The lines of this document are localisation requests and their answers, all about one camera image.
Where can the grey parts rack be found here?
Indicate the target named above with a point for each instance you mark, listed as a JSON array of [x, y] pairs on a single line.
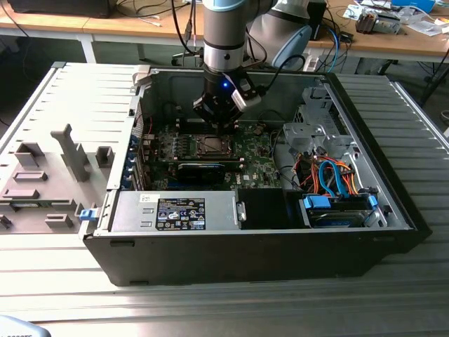
[[52, 165]]

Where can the blue box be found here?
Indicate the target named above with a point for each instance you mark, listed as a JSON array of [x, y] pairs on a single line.
[[414, 3]]

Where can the CPU socket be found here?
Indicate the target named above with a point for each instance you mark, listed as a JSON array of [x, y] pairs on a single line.
[[210, 154]]

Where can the grey metal disk bay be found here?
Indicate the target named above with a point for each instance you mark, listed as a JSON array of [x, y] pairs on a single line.
[[305, 133]]

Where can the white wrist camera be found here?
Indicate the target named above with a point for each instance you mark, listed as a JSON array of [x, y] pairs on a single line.
[[245, 102]]

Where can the CPU with silver top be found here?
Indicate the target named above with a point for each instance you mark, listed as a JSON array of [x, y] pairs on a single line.
[[213, 144]]

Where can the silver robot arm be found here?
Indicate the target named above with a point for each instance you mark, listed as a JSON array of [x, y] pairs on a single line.
[[222, 28]]

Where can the green motherboard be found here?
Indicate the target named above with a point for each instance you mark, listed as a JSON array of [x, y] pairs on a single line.
[[259, 165]]

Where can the CPU cooler heat sink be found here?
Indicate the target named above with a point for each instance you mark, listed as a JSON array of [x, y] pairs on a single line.
[[377, 22]]

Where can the black flat box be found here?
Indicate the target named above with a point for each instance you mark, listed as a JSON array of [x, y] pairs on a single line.
[[59, 7]]

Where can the wooden desk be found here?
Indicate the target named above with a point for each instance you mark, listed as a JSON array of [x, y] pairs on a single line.
[[105, 26], [386, 44]]

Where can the blue plastic clip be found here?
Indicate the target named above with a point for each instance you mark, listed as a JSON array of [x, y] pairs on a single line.
[[87, 215]]

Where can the black graphics card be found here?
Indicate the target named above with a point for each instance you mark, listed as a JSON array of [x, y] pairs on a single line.
[[200, 173]]

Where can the hard disk in blue carrier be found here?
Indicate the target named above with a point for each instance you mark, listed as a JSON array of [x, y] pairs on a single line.
[[333, 219]]

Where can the grey rounded device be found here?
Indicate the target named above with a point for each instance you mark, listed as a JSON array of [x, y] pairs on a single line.
[[17, 328]]

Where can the black and grey PC case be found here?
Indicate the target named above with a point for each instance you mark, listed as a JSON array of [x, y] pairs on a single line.
[[210, 259]]

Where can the small white box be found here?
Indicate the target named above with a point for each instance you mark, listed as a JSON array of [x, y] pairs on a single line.
[[310, 64]]

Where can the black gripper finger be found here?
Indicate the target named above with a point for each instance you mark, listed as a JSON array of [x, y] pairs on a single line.
[[210, 109], [233, 119]]

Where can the grey power supply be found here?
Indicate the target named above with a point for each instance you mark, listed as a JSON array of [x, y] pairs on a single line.
[[133, 210]]

